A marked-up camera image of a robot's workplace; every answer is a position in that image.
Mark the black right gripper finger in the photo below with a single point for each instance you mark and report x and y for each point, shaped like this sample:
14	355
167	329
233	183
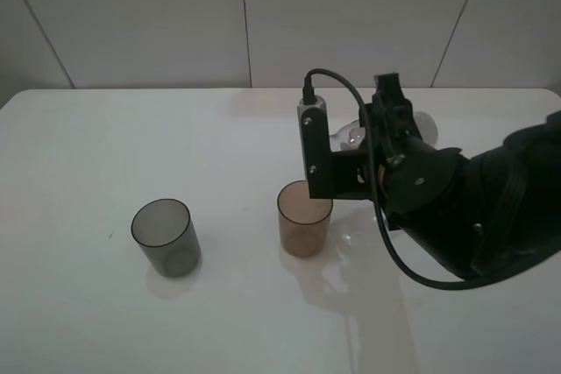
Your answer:
389	89

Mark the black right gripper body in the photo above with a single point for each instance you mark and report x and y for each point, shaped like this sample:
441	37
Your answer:
417	182

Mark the clear plastic water bottle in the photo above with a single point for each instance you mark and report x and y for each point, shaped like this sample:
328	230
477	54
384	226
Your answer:
350	136

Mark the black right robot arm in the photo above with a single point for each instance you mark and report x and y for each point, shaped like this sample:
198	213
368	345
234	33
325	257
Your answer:
484	219

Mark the brown translucent plastic cup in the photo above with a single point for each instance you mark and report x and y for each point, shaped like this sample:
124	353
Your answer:
303	222

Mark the grey translucent plastic cup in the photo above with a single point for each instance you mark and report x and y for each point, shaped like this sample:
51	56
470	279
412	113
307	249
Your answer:
165	232

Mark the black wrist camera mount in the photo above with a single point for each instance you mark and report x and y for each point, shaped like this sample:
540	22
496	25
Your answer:
345	175

